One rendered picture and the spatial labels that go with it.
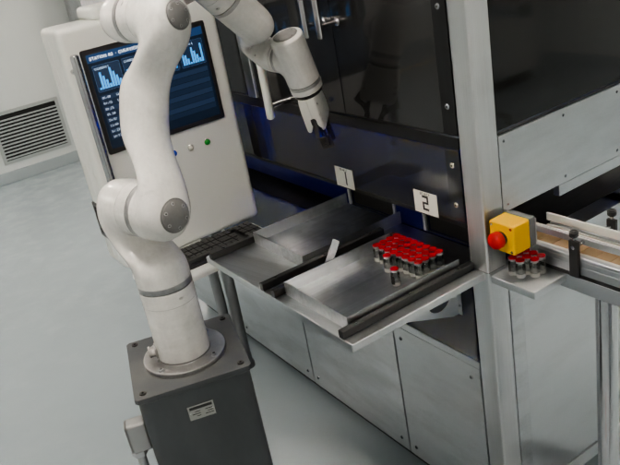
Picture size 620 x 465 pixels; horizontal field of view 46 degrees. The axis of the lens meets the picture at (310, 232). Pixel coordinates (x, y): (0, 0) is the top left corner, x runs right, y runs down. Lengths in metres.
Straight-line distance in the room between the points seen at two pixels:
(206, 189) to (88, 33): 0.61
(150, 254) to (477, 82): 0.78
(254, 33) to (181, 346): 0.72
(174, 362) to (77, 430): 1.56
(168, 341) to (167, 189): 0.36
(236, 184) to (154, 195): 1.02
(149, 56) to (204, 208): 1.03
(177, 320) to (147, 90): 0.49
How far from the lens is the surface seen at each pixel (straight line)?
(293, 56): 1.82
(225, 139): 2.44
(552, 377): 2.15
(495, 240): 1.68
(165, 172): 1.51
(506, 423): 2.06
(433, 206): 1.85
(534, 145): 1.81
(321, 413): 2.87
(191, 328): 1.65
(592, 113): 1.97
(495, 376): 1.96
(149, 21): 1.48
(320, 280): 1.86
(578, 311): 2.14
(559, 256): 1.78
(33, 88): 6.91
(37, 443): 3.23
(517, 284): 1.75
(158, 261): 1.59
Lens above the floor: 1.74
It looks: 24 degrees down
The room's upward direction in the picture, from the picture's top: 11 degrees counter-clockwise
